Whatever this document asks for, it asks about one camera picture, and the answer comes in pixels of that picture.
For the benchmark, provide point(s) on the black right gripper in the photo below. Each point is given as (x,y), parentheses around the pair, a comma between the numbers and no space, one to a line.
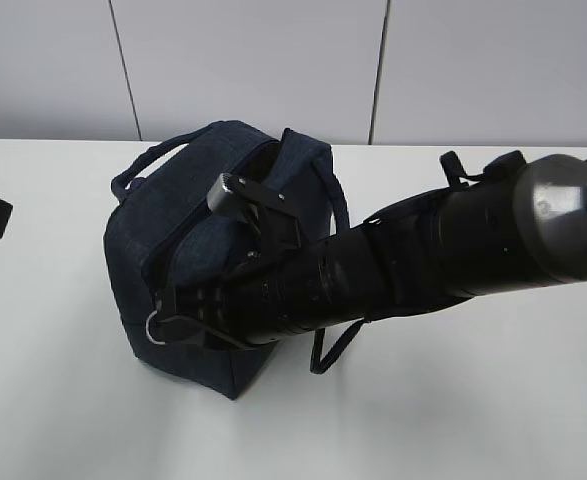
(262,301)

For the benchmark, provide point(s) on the navy blue fabric lunch bag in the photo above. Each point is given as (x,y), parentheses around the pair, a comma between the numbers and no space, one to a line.
(163,231)

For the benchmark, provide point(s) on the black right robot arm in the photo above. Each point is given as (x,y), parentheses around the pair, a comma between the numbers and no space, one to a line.
(517,225)

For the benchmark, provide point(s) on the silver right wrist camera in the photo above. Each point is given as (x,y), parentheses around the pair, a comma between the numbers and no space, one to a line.
(272,217)

